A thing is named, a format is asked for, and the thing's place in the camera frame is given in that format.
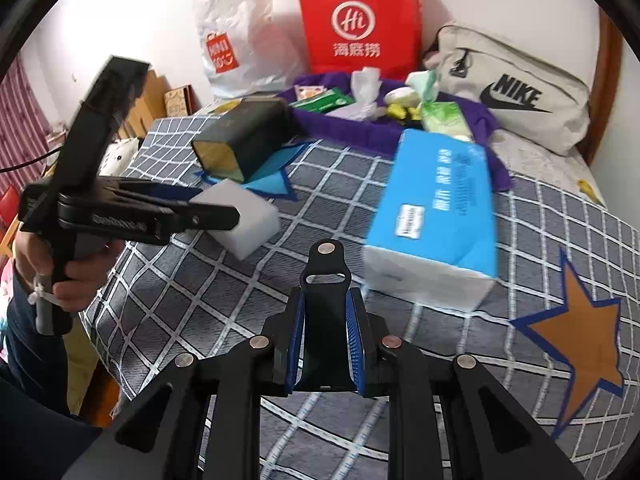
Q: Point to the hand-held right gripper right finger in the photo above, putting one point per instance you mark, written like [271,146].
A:
[356,345]

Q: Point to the white foam sponge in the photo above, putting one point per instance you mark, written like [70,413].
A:
[245,227]

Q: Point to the blue tissue pack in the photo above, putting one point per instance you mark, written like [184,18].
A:
[435,220]

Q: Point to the beige waist bag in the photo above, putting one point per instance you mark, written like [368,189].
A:
[515,90]

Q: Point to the white floral pillow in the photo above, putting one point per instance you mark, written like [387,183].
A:
[117,152]

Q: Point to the grey checked blanket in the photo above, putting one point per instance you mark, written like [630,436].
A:
[200,280]

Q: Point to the pale green wet wipes pack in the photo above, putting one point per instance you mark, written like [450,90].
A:
[445,120]

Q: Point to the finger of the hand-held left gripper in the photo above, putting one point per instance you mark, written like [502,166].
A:
[170,192]
[210,217]

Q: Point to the dark rectangular tea tin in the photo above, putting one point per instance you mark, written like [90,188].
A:
[240,135]

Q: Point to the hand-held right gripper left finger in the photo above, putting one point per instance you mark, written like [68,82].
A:
[296,345]

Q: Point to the wooden bed headboard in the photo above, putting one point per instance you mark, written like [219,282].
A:
[145,100]

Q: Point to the red striped curtain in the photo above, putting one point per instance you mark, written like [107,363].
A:
[20,110]

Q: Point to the green sachet packet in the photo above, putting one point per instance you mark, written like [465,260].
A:
[322,102]

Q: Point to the person's left forearm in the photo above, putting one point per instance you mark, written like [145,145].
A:
[30,370]

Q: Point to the brown wooden door frame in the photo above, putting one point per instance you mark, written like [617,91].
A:
[607,90]

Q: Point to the red paper carrier bag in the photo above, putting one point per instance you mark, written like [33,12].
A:
[357,25]

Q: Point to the white plastic shopping bag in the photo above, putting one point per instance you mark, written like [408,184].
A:
[240,40]

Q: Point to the purple towel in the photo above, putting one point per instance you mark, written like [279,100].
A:
[350,127]

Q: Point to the person's left hand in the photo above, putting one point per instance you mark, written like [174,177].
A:
[87,275]

